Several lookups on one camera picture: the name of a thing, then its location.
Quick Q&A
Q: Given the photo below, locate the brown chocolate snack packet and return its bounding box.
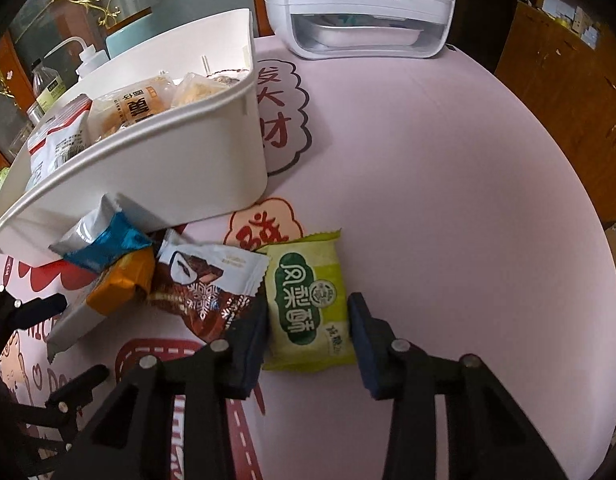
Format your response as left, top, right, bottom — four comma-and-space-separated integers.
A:
147, 230, 270, 344

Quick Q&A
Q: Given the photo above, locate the green pineapple cake packet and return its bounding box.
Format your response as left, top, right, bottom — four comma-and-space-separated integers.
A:
258, 231, 355, 373

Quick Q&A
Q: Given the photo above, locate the yellow rice cracker snack pack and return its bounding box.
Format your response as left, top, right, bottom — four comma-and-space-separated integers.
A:
171, 73, 229, 108

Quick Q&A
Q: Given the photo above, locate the white orange snack bar packet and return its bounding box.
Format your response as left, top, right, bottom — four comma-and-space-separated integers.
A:
46, 194, 156, 361

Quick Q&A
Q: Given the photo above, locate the white red snack pouch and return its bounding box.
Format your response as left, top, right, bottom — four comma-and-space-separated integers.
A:
26, 94, 92, 190

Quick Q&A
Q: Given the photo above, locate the brown pastry packet in bin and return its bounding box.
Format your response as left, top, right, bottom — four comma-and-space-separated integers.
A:
86, 75, 175, 143

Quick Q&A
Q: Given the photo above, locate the green label bottle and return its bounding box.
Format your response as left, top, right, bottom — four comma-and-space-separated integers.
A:
31, 58, 67, 113

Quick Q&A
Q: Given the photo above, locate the white plastic storage bin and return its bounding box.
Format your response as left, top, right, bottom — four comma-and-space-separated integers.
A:
0, 9, 268, 266

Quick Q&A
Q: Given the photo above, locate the white squeeze bottle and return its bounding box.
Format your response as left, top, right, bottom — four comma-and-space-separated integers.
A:
43, 36, 110, 80

